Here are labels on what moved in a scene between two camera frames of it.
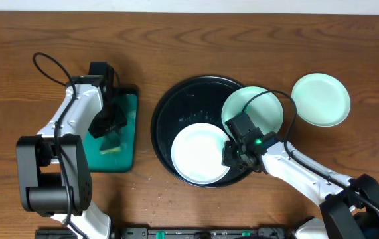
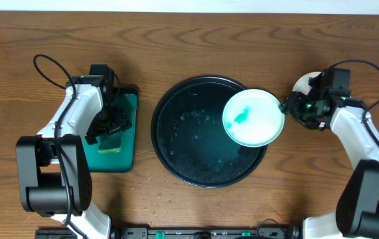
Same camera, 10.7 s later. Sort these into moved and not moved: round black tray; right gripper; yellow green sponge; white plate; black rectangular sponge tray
Moved: right gripper; white plate
Not moved: black rectangular sponge tray; round black tray; yellow green sponge
